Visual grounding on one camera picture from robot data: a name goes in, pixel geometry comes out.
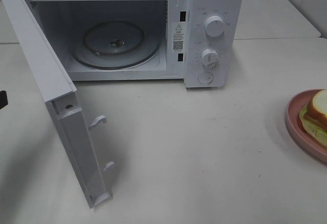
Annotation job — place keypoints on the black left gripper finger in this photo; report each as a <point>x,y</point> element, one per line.
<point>3,99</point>

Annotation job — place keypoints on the round door release button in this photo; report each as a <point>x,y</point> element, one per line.
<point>205,78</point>

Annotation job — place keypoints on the white timer knob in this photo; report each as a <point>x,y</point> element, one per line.
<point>209,57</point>

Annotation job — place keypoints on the pink plate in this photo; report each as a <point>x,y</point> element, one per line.
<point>294,126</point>

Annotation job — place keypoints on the toast sandwich with lettuce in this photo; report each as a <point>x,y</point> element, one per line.
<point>313,117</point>

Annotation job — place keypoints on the white microwave oven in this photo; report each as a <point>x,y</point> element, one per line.
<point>64,20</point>

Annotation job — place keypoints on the glass microwave turntable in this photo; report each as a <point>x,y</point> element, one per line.
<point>116,45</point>

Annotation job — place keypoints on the warning label with QR code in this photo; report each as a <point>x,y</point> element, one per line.
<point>178,36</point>

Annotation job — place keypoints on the upper white power knob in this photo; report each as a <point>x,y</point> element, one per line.
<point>214,25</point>

